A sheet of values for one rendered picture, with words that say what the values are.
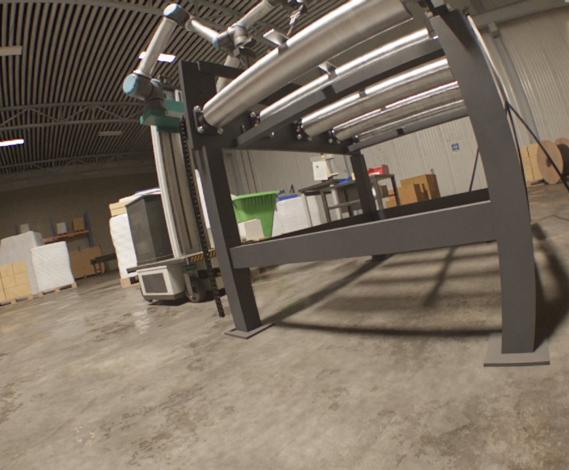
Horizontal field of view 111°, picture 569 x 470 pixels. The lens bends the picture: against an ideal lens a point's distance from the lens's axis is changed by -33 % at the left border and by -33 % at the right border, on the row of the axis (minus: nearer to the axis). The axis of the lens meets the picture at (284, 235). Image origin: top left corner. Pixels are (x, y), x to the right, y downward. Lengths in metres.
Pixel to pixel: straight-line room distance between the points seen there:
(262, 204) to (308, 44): 3.41
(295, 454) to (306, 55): 0.90
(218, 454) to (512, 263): 0.66
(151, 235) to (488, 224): 2.09
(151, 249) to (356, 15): 2.02
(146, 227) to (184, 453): 1.90
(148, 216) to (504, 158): 2.16
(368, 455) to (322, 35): 0.90
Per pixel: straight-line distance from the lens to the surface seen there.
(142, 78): 2.19
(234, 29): 1.86
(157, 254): 2.28
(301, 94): 1.19
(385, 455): 0.51
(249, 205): 3.96
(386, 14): 0.77
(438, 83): 1.31
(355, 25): 0.79
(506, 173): 0.61
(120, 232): 4.57
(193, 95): 1.26
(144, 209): 2.31
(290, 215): 8.23
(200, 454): 0.61
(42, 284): 8.94
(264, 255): 0.95
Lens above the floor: 0.38
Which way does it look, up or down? 2 degrees down
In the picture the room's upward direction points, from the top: 13 degrees counter-clockwise
